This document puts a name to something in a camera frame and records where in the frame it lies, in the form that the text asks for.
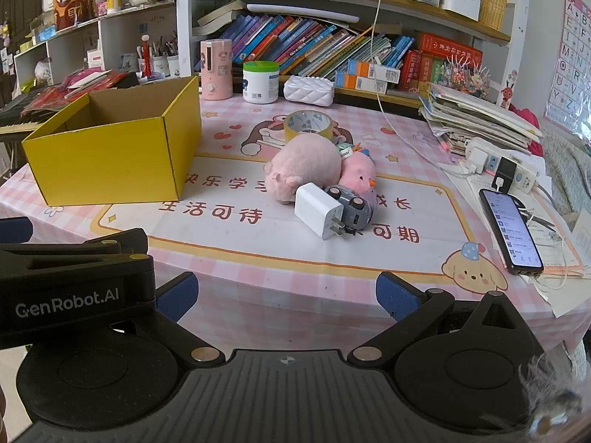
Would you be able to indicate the row of colourful books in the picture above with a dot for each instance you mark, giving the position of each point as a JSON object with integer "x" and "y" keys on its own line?
{"x": 300, "y": 46}

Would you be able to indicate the alphabet wall poster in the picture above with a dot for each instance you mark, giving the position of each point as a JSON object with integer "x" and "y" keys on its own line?
{"x": 570, "y": 60}

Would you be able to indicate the pink cylindrical humidifier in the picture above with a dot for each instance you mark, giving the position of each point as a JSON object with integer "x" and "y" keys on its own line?
{"x": 214, "y": 69}

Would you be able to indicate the small colourful trinket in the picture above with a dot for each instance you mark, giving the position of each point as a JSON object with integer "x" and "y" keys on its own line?
{"x": 353, "y": 150}

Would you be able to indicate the white paper bag red label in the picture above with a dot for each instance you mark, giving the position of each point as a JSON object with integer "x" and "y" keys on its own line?
{"x": 94, "y": 61}

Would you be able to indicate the colourful spiky ornament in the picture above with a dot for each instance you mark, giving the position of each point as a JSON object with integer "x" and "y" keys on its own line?
{"x": 464, "y": 76}

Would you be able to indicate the fortune god figure box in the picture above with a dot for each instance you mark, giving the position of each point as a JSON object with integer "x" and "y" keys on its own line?
{"x": 71, "y": 4}

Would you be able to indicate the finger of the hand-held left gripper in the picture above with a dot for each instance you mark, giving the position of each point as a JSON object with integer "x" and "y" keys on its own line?
{"x": 120, "y": 244}
{"x": 13, "y": 229}

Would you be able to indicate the white jar green lid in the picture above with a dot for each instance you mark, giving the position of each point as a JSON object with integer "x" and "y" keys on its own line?
{"x": 261, "y": 85}

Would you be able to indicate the red game boxes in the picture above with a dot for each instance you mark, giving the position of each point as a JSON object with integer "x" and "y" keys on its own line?
{"x": 443, "y": 55}

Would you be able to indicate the pile of red paper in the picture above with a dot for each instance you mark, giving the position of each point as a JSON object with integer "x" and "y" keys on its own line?
{"x": 69, "y": 90}

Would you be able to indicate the clear packing tape roll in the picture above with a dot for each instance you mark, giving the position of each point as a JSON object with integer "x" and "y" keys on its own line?
{"x": 307, "y": 124}

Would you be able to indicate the grey patterned blanket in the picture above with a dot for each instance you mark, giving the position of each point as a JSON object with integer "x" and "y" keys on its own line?
{"x": 568, "y": 166}

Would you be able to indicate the white bookcase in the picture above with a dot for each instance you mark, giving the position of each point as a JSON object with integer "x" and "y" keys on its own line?
{"x": 184, "y": 9}

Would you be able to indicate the large pink plush pig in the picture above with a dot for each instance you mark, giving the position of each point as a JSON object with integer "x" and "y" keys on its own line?
{"x": 304, "y": 161}

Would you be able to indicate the white power strip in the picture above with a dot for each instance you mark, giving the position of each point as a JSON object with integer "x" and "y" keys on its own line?
{"x": 524, "y": 175}

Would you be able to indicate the white quilted purse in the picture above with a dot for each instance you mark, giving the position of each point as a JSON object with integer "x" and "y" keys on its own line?
{"x": 308, "y": 91}

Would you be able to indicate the stack of papers and booklets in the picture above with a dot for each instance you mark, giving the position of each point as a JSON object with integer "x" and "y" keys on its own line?
{"x": 475, "y": 115}

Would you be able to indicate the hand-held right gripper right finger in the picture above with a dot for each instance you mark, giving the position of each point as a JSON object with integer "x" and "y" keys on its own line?
{"x": 395, "y": 293}

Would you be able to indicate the small pink plush duck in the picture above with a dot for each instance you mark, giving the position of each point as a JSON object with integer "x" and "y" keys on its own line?
{"x": 358, "y": 173}

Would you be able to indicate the white plastic bag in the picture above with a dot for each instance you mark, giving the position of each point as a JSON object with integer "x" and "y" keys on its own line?
{"x": 44, "y": 73}

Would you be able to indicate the black electronic keyboard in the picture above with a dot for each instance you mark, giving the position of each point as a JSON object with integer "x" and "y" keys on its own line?
{"x": 14, "y": 115}

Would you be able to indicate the fuzzy grey cloth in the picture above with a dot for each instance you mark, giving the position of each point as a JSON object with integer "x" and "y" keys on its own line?
{"x": 551, "y": 397}

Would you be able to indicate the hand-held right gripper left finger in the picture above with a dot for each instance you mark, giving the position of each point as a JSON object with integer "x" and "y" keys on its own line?
{"x": 180, "y": 293}

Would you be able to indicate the white pen cup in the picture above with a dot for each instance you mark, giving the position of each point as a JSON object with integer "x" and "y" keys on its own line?
{"x": 146, "y": 64}
{"x": 160, "y": 65}
{"x": 173, "y": 65}

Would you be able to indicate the red tassel ornament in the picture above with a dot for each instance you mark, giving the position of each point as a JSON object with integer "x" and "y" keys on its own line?
{"x": 146, "y": 55}

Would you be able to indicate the grey toy car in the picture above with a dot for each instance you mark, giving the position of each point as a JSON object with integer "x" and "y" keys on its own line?
{"x": 355, "y": 207}

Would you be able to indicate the black smartphone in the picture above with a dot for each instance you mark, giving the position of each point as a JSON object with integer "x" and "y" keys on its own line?
{"x": 508, "y": 226}

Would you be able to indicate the white cubby shelf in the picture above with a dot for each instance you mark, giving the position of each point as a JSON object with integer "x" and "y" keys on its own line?
{"x": 113, "y": 32}

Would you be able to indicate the white power adapter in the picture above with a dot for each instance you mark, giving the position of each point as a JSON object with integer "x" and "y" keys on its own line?
{"x": 316, "y": 207}

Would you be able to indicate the red cloth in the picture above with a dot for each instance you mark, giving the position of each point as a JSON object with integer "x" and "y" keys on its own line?
{"x": 526, "y": 120}

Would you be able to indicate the yellow cardboard box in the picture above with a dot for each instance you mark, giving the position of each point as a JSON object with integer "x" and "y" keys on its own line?
{"x": 111, "y": 161}

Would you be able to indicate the stack of small orange boxes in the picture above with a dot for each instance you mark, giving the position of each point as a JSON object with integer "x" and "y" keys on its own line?
{"x": 369, "y": 76}

